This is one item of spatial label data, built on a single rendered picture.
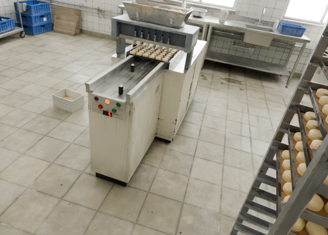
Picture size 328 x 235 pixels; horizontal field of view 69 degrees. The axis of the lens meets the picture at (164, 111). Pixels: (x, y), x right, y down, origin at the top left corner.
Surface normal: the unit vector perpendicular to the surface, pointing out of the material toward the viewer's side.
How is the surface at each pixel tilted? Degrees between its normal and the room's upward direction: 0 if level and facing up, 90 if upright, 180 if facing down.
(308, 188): 90
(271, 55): 90
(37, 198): 0
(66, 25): 67
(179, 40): 90
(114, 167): 90
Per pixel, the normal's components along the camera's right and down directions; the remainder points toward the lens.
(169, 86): -0.29, 0.47
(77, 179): 0.13, -0.85
